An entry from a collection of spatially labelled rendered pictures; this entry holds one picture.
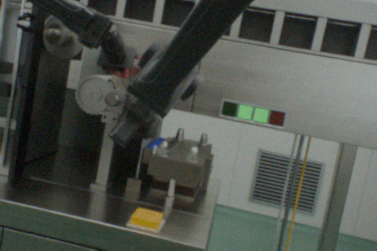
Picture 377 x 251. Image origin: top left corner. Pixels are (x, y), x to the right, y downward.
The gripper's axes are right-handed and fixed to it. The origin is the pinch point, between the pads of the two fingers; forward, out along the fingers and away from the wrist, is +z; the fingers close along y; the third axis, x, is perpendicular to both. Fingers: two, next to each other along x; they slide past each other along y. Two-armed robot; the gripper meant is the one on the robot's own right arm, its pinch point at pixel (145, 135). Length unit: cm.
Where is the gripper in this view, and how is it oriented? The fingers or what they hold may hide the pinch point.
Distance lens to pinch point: 129.7
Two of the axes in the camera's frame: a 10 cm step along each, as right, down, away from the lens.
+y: 9.7, 2.0, -1.3
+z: 0.3, 4.2, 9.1
